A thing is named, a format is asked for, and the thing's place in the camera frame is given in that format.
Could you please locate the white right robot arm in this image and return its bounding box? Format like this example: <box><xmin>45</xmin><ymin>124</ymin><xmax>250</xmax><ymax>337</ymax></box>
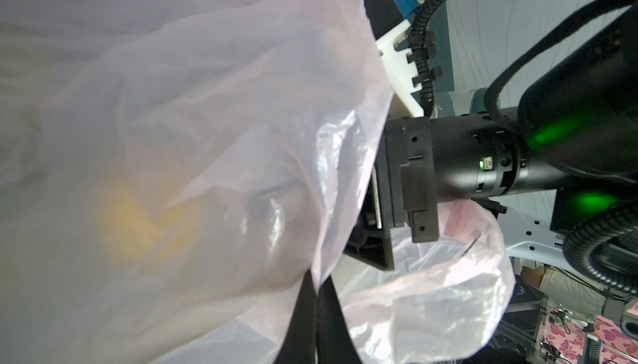
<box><xmin>345</xmin><ymin>0</ymin><xmax>637</xmax><ymax>295</ymax></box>

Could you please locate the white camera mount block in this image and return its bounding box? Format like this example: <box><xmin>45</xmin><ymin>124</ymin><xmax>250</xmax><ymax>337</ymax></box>
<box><xmin>364</xmin><ymin>0</ymin><xmax>435</xmax><ymax>119</ymax></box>

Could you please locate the pink plastic bag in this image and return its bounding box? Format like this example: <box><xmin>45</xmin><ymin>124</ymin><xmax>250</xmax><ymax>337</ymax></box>
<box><xmin>0</xmin><ymin>0</ymin><xmax>515</xmax><ymax>364</ymax></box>

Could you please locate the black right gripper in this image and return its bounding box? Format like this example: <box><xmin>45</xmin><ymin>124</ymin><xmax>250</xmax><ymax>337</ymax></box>
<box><xmin>344</xmin><ymin>114</ymin><xmax>528</xmax><ymax>271</ymax></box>

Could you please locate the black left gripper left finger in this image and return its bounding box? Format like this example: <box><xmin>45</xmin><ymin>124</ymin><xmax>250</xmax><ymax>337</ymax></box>
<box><xmin>273</xmin><ymin>271</ymin><xmax>318</xmax><ymax>364</ymax></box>

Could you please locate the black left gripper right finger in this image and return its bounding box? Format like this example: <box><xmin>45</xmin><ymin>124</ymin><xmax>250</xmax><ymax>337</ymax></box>
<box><xmin>317</xmin><ymin>277</ymin><xmax>362</xmax><ymax>364</ymax></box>

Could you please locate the yellow lemon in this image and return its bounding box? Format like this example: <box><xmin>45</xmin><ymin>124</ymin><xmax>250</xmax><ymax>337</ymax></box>
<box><xmin>97</xmin><ymin>178</ymin><xmax>202</xmax><ymax>269</ymax></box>

